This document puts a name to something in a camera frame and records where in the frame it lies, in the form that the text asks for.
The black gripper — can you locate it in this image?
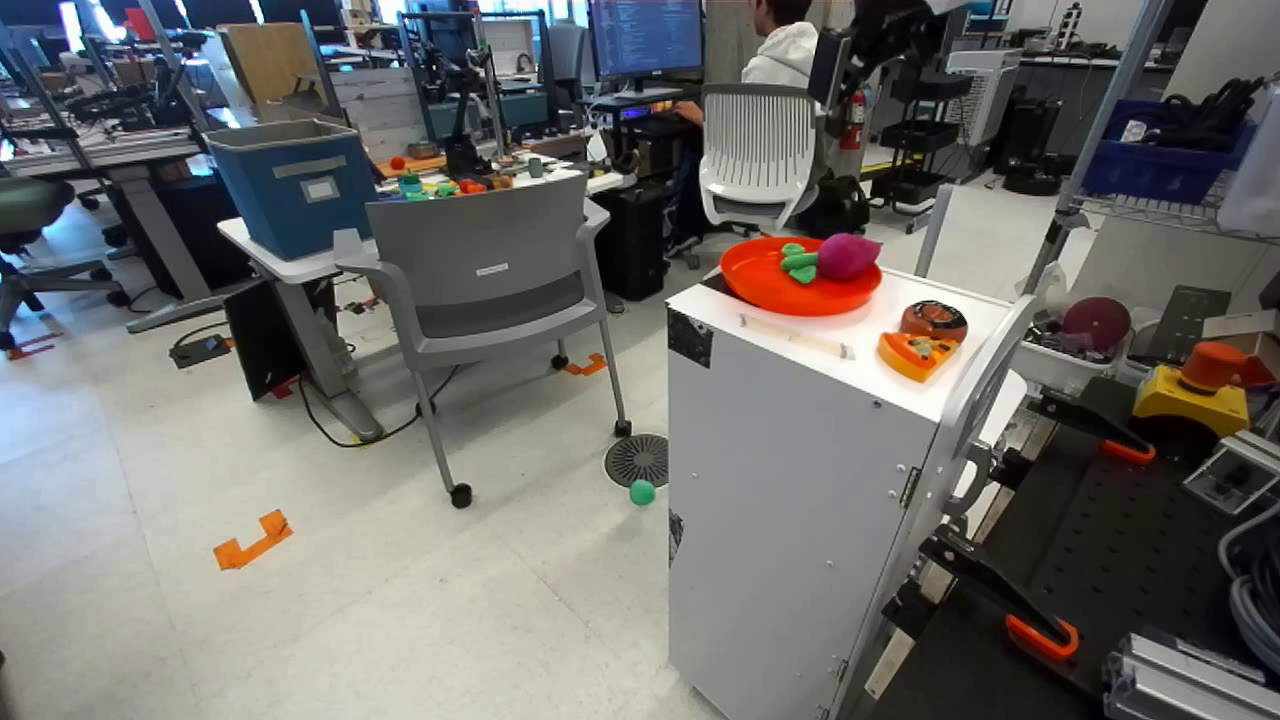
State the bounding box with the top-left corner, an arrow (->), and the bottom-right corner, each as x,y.
810,0 -> 952,138

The magenta plushie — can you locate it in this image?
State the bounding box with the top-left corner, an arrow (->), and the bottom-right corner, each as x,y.
810,234 -> 883,285

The orange plate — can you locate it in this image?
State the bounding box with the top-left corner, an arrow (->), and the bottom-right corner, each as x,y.
714,234 -> 889,321

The red fire extinguisher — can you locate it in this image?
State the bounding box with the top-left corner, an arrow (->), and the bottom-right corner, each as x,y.
837,94 -> 872,157

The person in white hoodie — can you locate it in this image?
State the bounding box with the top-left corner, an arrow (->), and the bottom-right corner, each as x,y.
646,0 -> 823,257

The black equipment cart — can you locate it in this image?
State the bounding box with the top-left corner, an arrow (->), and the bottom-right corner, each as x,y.
872,52 -> 995,218

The black backpack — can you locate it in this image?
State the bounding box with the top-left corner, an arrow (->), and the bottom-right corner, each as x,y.
791,168 -> 872,246

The small green plush leaf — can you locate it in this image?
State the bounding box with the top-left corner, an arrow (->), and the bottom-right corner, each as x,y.
780,242 -> 818,287

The computer monitor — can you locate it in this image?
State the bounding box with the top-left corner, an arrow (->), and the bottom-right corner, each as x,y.
584,0 -> 707,94

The grey metal pole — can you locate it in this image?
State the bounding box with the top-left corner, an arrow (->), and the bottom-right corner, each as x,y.
1015,0 -> 1174,295

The toy chocolate donut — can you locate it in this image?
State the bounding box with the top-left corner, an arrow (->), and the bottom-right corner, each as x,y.
896,295 -> 972,348

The black computer tower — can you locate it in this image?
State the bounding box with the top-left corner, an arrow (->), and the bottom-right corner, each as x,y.
590,178 -> 672,305

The toy orange pizza slice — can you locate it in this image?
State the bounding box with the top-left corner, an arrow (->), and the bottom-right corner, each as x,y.
872,330 -> 967,389

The blue plastic crate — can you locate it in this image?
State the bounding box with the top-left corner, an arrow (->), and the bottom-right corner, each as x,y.
1080,94 -> 1254,205

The dark round toy disc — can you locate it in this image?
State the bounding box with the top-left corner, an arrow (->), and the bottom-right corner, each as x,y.
1054,294 -> 1137,365

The black stand on desk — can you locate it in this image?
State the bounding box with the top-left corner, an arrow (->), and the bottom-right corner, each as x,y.
396,14 -> 503,184

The grey plastic chair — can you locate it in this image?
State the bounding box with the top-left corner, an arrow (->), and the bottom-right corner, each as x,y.
328,171 -> 636,512

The dark round floor base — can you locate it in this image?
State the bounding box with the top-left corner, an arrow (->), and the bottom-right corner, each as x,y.
598,431 -> 672,492

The white toy kitchen cabinet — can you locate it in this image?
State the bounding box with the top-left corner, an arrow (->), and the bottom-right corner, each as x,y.
659,257 -> 1045,720

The black orange clamp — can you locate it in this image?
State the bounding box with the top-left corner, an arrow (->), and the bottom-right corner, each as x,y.
914,526 -> 1082,673
1030,384 -> 1158,472

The yellow emergency stop button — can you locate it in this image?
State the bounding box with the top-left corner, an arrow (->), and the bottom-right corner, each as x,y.
1130,341 -> 1254,440

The blue storage bin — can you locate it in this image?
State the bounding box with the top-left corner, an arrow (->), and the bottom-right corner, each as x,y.
198,118 -> 381,265

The cardboard box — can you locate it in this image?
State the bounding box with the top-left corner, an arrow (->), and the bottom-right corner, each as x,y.
214,19 -> 331,127

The white desk with toys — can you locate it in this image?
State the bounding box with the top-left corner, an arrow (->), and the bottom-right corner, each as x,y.
211,166 -> 636,446

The black box under desk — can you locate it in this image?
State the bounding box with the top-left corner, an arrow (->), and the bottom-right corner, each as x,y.
219,278 -> 306,406

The black floor power strip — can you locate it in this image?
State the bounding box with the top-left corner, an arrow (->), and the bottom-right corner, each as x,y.
169,330 -> 237,371

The grey desk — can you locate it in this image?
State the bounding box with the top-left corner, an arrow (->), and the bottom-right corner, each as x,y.
0,123 -> 256,337

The black office chair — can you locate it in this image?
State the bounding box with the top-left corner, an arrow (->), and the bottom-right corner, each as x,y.
0,171 -> 135,356

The grey metal bracket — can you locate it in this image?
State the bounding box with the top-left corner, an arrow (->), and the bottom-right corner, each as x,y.
1151,281 -> 1236,365

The black cable coil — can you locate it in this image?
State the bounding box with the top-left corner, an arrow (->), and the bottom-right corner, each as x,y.
1215,500 -> 1280,673

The aluminium extrusion rail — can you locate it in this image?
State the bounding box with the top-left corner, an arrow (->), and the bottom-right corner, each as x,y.
1099,634 -> 1280,720

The orange floor bracket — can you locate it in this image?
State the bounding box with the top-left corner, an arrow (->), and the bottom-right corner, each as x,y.
206,505 -> 297,578

